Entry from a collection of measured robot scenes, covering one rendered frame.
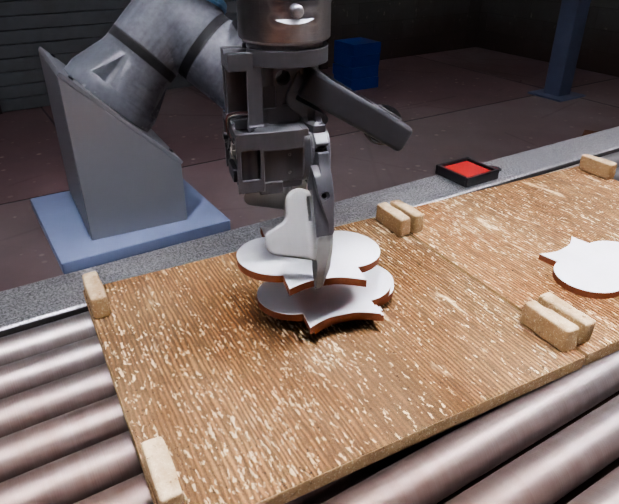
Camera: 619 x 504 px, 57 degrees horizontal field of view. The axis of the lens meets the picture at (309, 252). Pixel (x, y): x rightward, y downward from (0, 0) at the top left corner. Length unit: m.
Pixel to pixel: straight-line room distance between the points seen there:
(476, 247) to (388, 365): 0.27
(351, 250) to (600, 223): 0.43
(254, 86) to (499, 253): 0.41
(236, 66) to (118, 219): 0.52
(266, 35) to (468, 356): 0.34
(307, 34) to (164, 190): 0.53
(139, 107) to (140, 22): 0.12
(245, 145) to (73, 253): 0.50
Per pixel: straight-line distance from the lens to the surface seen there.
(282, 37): 0.46
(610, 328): 0.67
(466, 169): 1.04
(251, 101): 0.48
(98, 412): 0.56
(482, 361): 0.58
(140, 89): 0.92
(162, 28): 0.93
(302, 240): 0.50
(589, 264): 0.76
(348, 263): 0.56
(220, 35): 0.92
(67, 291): 0.75
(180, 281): 0.68
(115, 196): 0.93
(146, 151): 0.92
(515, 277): 0.72
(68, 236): 0.98
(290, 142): 0.48
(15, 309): 0.74
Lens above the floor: 1.30
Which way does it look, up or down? 30 degrees down
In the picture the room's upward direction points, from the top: straight up
